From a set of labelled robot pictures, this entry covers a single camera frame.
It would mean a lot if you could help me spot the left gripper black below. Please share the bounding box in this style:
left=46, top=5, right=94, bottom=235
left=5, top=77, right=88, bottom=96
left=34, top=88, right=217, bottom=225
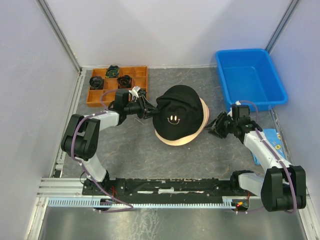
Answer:
left=124, top=95, right=160, bottom=120

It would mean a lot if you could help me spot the orange compartment tray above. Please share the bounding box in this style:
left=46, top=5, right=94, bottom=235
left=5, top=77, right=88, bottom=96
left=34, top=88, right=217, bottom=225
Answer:
left=86, top=66, right=149, bottom=108

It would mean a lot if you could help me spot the light blue cable duct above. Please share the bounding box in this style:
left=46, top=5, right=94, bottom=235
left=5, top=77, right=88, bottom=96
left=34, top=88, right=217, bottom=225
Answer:
left=47, top=196, right=236, bottom=210

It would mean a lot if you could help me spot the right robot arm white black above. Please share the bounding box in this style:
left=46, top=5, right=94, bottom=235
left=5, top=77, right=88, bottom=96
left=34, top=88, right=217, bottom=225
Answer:
left=205, top=104, right=307, bottom=214

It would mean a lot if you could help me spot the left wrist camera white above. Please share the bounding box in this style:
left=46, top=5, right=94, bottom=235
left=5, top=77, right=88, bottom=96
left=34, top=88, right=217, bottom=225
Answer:
left=129, top=86, right=141, bottom=100

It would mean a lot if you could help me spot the blue cloth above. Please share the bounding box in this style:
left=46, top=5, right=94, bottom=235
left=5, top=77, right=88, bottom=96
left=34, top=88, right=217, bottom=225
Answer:
left=263, top=128, right=286, bottom=159

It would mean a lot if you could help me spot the beige hat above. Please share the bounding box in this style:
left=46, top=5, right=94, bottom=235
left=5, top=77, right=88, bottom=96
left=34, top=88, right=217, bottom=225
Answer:
left=154, top=98, right=210, bottom=146

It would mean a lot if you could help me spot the rolled black belt left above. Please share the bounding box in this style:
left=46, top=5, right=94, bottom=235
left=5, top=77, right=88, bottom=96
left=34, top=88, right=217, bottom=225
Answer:
left=89, top=76, right=104, bottom=90

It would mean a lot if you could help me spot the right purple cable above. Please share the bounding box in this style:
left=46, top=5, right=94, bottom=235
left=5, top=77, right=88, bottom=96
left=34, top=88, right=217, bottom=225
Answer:
left=234, top=100, right=301, bottom=215

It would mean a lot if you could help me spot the blue plastic bin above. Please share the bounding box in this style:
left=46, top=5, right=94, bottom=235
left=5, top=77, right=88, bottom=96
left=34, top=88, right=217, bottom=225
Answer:
left=215, top=48, right=288, bottom=112

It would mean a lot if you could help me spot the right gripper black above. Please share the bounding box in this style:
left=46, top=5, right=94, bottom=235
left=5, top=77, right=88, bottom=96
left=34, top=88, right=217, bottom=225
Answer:
left=203, top=111, right=237, bottom=140

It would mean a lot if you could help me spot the black cap with logo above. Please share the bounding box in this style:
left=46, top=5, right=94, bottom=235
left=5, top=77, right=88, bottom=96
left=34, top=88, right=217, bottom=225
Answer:
left=152, top=85, right=208, bottom=141

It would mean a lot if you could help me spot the rolled black belt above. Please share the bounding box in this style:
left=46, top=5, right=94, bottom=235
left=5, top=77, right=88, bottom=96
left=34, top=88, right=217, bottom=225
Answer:
left=89, top=76, right=104, bottom=90
left=117, top=75, right=132, bottom=89
left=105, top=65, right=120, bottom=79

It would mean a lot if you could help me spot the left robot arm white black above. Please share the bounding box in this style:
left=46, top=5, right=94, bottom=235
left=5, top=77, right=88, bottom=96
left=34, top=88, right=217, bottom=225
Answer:
left=61, top=87, right=159, bottom=195

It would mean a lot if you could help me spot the rolled black belt centre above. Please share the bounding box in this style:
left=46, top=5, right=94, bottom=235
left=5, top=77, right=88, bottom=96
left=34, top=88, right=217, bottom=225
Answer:
left=117, top=75, right=132, bottom=89

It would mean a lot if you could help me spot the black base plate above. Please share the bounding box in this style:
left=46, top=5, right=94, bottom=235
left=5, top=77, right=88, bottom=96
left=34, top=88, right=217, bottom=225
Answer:
left=81, top=176, right=261, bottom=204

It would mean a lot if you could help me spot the rolled black belt top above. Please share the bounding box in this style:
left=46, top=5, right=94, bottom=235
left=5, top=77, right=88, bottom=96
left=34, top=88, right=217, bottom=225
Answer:
left=105, top=65, right=120, bottom=79

